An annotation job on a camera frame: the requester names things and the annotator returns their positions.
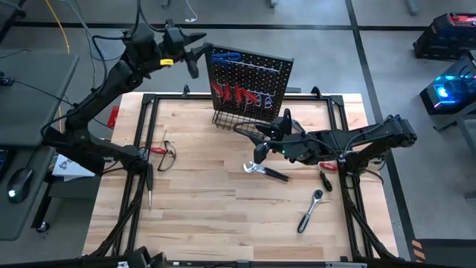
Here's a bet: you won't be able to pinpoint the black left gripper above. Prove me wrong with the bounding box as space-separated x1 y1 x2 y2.
159 19 214 64

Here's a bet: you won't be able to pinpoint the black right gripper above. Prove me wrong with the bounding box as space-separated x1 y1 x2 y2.
255 107 300 150

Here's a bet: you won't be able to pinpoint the blue T-handle hex key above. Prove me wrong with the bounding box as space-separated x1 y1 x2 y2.
210 51 242 67

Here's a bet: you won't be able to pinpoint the black metal pegboard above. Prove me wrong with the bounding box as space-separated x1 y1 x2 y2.
204 43 295 124

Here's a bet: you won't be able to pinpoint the black-handled screwdriver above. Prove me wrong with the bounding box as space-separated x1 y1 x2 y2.
318 163 334 193

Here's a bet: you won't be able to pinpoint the clear safety glasses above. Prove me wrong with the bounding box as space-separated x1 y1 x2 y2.
157 140 178 172

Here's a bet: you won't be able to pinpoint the silver ratchet with black grip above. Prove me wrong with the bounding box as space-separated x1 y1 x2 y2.
296 188 324 235

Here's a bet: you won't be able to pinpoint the red flat object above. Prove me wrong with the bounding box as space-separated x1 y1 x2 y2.
106 106 120 130

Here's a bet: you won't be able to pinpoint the grey desk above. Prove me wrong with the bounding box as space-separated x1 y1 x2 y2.
0 51 80 241

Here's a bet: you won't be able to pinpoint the black bulky object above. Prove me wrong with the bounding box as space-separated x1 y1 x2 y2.
126 245 168 268

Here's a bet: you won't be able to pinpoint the white printed paper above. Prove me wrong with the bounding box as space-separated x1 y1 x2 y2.
51 153 96 182

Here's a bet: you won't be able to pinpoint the blue-lit computer case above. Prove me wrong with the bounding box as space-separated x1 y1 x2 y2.
419 55 476 115

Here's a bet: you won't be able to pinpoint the black storage crate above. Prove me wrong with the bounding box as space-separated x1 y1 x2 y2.
412 12 476 62

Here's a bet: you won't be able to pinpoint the black hazard-striped mat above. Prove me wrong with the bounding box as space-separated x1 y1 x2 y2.
411 237 476 264

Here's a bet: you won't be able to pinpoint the black computer mouse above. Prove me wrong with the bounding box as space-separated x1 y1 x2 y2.
6 167 34 205

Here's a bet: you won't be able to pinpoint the white cable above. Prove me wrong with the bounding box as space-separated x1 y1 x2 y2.
184 0 198 23

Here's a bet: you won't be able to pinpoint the silver pliers with black handles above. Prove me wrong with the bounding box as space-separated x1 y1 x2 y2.
243 162 290 182

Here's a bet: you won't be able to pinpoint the black wire basket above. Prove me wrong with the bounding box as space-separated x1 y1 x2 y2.
211 110 263 132

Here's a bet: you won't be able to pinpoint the chrome hook rail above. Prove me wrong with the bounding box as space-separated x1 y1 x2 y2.
211 55 283 74

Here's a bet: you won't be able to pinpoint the long black-handled awl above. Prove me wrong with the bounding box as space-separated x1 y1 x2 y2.
146 162 154 212

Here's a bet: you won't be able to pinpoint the yellow cable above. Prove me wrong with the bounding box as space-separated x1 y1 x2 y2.
44 0 71 55

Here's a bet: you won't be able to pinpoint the silver metal bracket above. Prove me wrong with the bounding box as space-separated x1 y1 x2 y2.
325 261 369 268

